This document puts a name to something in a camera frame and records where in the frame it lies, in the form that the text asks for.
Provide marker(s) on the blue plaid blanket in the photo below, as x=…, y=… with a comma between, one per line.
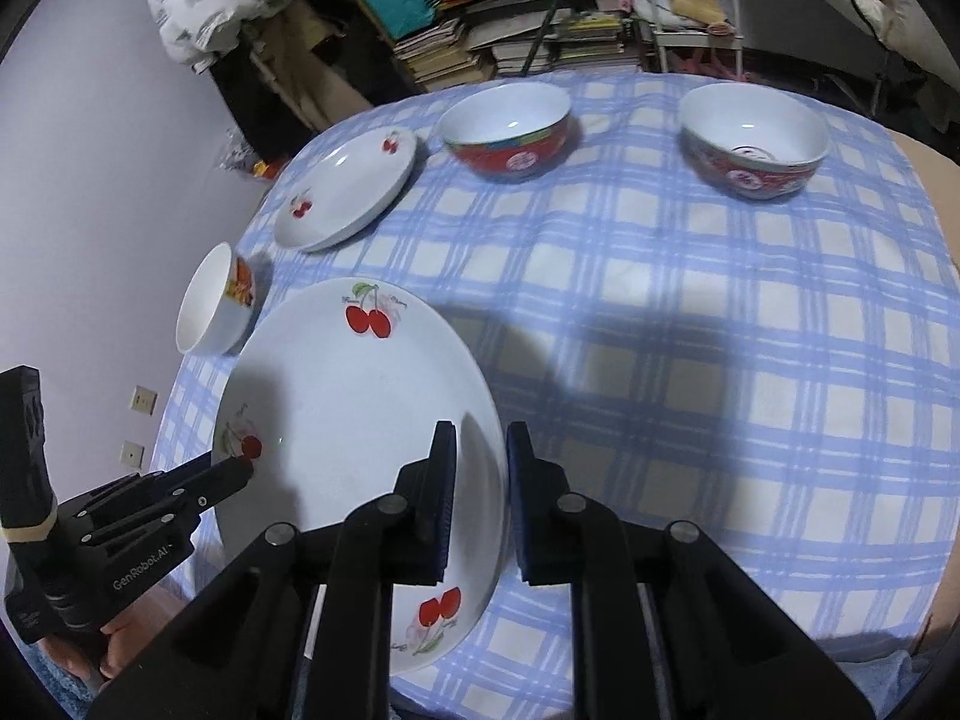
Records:
x=675, y=390

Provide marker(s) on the green pole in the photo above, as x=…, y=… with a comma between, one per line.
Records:
x=551, y=7

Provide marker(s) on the red bowl with green rim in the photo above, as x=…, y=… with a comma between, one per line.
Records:
x=517, y=157

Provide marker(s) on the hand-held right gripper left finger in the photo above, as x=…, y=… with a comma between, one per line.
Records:
x=442, y=510

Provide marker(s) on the small white cherry plate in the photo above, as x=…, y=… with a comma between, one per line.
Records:
x=337, y=187

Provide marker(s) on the white metal cart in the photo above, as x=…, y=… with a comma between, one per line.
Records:
x=652, y=7

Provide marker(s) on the large white cherry plate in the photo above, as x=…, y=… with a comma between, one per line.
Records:
x=337, y=405

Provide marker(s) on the pile of snack packets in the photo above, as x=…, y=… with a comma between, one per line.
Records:
x=247, y=157

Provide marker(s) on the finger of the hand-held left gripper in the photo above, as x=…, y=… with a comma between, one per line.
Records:
x=225, y=476
x=187, y=466

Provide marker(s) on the red bowl with inner seal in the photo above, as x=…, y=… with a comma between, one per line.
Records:
x=750, y=120

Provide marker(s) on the pile of stacked books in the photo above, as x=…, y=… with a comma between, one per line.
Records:
x=450, y=52

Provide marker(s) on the beige wall socket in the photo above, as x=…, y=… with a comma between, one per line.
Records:
x=145, y=400
x=132, y=454

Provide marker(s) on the small white orange-print bowl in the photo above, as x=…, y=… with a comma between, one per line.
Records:
x=206, y=307

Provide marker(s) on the person's left hand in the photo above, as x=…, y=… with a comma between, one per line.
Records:
x=120, y=645

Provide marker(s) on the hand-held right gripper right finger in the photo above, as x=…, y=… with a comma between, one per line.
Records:
x=517, y=510

